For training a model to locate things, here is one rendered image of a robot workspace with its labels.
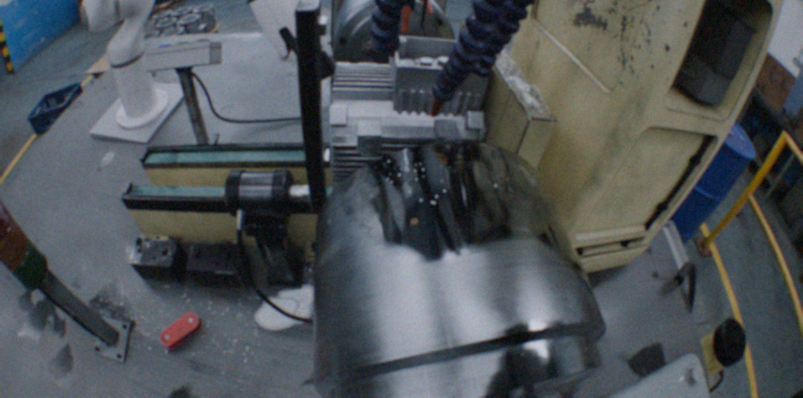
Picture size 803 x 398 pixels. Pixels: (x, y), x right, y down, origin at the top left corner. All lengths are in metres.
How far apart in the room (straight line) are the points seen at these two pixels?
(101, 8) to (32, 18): 6.78
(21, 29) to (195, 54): 6.93
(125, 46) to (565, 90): 0.99
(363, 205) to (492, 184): 0.10
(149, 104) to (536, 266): 1.04
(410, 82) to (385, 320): 0.31
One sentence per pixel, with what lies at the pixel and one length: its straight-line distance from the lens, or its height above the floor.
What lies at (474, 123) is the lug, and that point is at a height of 1.08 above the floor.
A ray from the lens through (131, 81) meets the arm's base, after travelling 1.05.
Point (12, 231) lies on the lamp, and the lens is 0.49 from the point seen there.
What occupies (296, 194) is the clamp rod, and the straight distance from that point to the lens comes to 0.43.
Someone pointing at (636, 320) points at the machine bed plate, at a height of 0.80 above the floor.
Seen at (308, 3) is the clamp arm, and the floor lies 1.25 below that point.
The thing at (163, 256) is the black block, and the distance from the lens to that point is 0.65.
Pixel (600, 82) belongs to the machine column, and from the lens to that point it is 0.49.
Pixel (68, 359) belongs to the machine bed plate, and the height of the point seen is 0.80.
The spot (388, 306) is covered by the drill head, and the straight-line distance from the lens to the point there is 0.21.
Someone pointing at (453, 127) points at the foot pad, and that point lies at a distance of 0.46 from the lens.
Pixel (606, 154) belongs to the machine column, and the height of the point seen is 1.11.
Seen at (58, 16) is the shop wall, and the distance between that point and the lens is 8.07.
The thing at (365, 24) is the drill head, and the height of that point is 1.10.
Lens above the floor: 1.34
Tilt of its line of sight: 44 degrees down
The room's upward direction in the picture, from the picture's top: 8 degrees clockwise
